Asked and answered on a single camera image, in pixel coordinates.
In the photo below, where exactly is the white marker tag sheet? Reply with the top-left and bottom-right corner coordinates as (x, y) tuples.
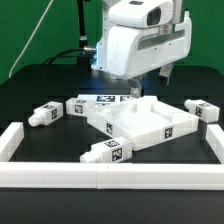
(78, 94), (131, 104)

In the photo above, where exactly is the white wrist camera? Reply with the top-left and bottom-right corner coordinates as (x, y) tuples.
(109, 0), (174, 28)

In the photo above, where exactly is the white square tabletop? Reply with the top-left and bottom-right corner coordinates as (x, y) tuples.
(87, 96), (199, 151)

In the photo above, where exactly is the white cable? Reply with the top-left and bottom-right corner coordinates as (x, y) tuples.
(8, 0), (55, 79)

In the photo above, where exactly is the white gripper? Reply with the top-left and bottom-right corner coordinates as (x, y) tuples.
(106, 11), (192, 98)

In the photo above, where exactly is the black cable bundle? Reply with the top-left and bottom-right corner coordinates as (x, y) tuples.
(43, 46), (98, 66)

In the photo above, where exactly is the white U-shaped obstacle fence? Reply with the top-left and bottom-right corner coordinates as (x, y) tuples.
(0, 122), (224, 190)

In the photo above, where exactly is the black pole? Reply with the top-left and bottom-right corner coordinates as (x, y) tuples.
(76, 0), (88, 66)

